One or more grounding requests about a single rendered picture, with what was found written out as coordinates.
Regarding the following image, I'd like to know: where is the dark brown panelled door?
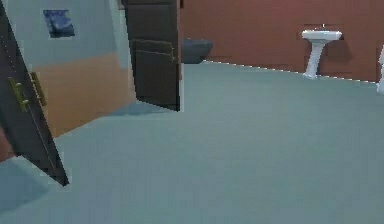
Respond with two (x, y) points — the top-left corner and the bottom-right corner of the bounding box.
(121, 0), (182, 112)

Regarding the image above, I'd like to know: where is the dark blue bin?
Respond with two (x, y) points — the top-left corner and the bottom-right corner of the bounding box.
(182, 38), (214, 65)

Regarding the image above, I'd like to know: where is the dark brown room door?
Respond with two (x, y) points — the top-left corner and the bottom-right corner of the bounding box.
(0, 0), (70, 187)

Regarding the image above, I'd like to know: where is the white toilet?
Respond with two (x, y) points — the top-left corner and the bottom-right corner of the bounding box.
(376, 46), (384, 94)

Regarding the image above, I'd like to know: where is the white pedestal sink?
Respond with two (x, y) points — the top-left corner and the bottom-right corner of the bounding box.
(301, 23), (343, 80)

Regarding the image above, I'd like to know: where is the brass door handle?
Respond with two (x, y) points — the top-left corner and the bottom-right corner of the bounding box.
(30, 71), (48, 107)
(7, 76), (30, 113)

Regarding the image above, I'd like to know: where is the blue framed wall picture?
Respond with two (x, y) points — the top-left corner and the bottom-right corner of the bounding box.
(42, 9), (76, 39)

